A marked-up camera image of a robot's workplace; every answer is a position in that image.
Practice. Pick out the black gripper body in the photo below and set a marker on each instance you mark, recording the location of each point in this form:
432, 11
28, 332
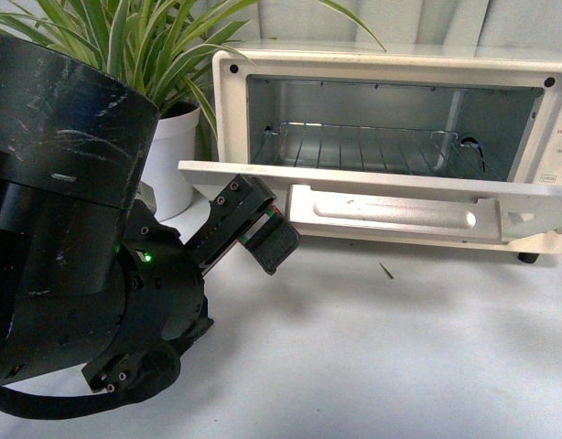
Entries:
165, 305

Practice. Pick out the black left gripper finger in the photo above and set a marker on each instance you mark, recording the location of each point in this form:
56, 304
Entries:
273, 243

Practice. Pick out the cream glass oven door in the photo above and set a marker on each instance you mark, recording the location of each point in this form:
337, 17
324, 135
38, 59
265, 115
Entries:
381, 207

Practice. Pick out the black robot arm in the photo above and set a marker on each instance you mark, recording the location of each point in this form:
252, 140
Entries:
88, 275

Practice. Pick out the cream Toshiba toaster oven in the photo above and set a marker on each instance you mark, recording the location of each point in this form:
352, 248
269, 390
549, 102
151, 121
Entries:
509, 100

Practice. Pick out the white plant pot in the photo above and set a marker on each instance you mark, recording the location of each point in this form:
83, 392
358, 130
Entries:
174, 140

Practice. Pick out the small green leaf fragment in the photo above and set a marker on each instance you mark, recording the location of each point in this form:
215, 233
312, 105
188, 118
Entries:
387, 272

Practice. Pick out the green spider plant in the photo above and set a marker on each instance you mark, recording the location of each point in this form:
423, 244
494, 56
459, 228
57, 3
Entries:
161, 48

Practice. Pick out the wire oven rack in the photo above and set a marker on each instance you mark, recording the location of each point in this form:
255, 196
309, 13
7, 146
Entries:
405, 152

